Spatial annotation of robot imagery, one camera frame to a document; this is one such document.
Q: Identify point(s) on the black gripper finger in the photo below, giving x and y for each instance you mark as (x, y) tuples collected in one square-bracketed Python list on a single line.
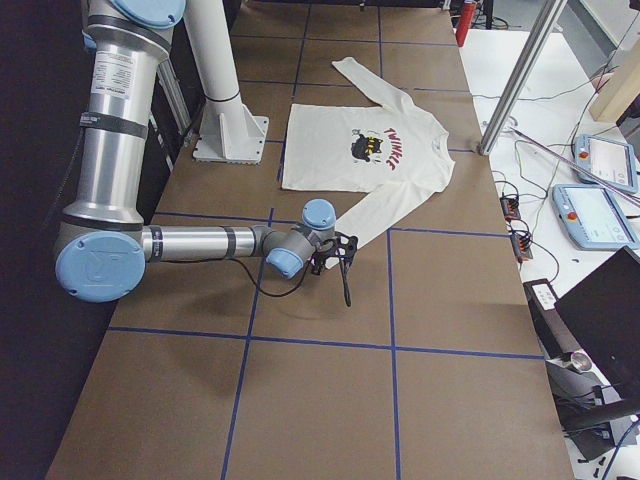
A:
[(344, 280)]

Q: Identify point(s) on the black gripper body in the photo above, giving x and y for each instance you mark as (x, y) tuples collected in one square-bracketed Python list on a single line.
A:
[(318, 264)]

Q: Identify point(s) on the cream long-sleeve cat shirt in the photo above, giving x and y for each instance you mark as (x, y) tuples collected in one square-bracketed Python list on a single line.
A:
[(394, 152)]

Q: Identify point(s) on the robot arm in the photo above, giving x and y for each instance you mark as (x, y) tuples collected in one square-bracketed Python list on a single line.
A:
[(103, 245)]

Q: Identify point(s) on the upper orange black connector block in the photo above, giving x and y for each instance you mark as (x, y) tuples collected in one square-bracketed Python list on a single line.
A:
[(510, 207)]

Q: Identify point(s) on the orange black connector block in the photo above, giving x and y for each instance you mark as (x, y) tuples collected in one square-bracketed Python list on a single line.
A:
[(521, 243), (510, 207)]

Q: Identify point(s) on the lower orange black connector block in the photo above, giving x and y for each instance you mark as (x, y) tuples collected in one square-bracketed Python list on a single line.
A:
[(521, 243)]

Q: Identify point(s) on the white power strip box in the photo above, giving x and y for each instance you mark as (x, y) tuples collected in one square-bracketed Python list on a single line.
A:
[(545, 295)]

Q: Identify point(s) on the lower blue teach pendant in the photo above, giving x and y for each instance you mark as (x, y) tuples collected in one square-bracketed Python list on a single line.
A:
[(592, 218)]

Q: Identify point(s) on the blue teach pendant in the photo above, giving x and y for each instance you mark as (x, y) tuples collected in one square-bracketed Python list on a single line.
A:
[(592, 218), (609, 160)]

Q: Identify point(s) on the silver metal cup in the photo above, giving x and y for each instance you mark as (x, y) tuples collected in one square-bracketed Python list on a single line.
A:
[(579, 362)]

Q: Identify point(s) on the black monitor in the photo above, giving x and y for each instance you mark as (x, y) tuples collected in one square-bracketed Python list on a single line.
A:
[(602, 313)]

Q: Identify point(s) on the red fire extinguisher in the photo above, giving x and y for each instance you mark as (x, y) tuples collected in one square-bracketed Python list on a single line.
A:
[(464, 22)]

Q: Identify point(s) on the upper blue teach pendant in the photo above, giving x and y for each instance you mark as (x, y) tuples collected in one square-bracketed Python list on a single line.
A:
[(609, 160)]

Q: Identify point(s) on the wooden board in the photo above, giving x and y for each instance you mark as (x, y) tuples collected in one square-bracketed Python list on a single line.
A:
[(620, 91)]

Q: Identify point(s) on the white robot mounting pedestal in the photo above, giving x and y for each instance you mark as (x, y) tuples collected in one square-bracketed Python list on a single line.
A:
[(228, 132)]

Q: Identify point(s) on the aluminium frame post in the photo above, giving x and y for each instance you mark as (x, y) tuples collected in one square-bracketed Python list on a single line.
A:
[(537, 38)]

